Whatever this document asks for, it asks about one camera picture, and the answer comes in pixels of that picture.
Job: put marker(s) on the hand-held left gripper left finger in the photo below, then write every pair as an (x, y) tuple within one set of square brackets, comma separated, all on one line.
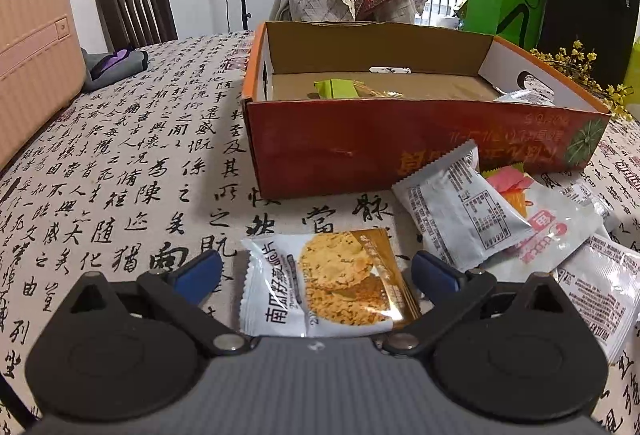
[(197, 275)]

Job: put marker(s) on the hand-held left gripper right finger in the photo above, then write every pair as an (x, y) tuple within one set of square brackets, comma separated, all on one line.
[(435, 275)]

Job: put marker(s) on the white pumpkin cracker packet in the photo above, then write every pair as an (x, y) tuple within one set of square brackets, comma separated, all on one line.
[(325, 285)]

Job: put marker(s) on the red orange cardboard box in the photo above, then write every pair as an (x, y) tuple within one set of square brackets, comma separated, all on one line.
[(375, 145)]

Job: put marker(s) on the white snack packet red text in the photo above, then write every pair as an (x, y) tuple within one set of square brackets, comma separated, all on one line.
[(600, 295)]

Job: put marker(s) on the long lime green snack packet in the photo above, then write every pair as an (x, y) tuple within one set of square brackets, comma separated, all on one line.
[(335, 88)]

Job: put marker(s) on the grey white snack packet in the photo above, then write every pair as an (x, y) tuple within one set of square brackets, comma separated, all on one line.
[(450, 210)]

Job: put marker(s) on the pink snack packet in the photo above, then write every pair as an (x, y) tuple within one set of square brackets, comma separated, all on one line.
[(510, 182)]

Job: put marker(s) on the white packet pink logo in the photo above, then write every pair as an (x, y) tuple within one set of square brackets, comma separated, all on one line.
[(555, 225)]

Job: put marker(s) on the small grey text packet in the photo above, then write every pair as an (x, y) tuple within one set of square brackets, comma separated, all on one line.
[(587, 207)]

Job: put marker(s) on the gold brown snack packet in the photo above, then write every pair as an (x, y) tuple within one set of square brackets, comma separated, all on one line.
[(380, 91)]

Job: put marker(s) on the grey purple pouch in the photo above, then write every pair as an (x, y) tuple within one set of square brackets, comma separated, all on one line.
[(115, 67)]

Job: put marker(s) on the yellow flower branch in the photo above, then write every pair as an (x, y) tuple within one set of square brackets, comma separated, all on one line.
[(575, 65)]

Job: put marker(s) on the pink hard suitcase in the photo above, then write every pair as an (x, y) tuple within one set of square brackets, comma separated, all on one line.
[(35, 55)]

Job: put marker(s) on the dark wooden chair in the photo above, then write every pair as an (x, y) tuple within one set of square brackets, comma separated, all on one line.
[(132, 7)]

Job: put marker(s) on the green snack carton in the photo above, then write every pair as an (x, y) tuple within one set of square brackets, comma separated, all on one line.
[(634, 75)]

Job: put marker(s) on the black paper bag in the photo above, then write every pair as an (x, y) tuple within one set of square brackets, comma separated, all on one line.
[(590, 5)]

